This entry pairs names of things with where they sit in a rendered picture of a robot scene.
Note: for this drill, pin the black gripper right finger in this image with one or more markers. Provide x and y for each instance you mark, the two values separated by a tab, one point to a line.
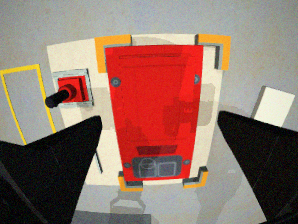
268	156

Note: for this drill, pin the cream block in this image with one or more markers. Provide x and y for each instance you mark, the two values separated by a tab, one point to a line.
272	106

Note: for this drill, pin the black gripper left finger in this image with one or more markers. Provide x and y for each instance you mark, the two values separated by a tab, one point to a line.
49	173

